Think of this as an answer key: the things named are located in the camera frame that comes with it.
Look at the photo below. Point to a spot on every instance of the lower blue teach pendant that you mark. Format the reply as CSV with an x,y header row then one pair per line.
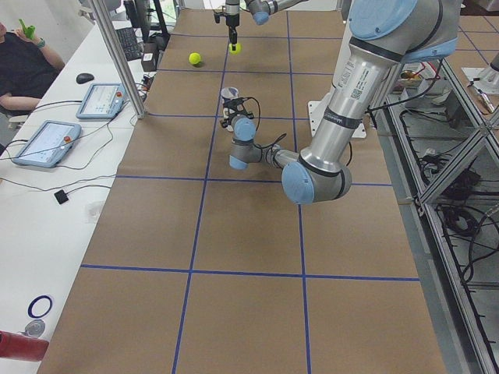
x,y
49,144

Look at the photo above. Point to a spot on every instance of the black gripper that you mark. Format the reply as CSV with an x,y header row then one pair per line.
x,y
230,115
232,20

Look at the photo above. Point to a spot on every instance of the aluminium frame post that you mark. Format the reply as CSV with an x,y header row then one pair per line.
x,y
111,41

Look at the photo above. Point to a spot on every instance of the black keyboard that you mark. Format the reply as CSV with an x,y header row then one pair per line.
x,y
130,45

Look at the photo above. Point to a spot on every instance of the upper blue teach pendant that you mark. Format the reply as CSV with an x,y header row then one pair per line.
x,y
102,101

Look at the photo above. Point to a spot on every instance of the green plastic clamp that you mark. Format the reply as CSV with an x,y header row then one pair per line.
x,y
28,31

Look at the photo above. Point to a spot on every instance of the person in black shirt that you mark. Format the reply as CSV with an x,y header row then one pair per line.
x,y
29,66

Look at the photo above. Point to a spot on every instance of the small black square device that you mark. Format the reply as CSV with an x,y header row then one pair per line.
x,y
61,196

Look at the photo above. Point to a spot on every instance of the black computer mouse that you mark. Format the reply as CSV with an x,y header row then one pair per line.
x,y
84,77

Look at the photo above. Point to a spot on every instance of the blue teach pendant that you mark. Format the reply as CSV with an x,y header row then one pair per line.
x,y
49,144
102,101

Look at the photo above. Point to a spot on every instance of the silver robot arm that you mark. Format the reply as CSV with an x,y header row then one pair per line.
x,y
259,10
384,33

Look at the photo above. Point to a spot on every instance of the yellow tennis ball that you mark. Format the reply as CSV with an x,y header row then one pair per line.
x,y
235,49
195,58

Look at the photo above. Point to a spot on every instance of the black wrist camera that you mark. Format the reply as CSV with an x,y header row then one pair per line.
x,y
218,14
236,105

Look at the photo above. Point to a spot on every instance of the red cylinder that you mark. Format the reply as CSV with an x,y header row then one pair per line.
x,y
19,347

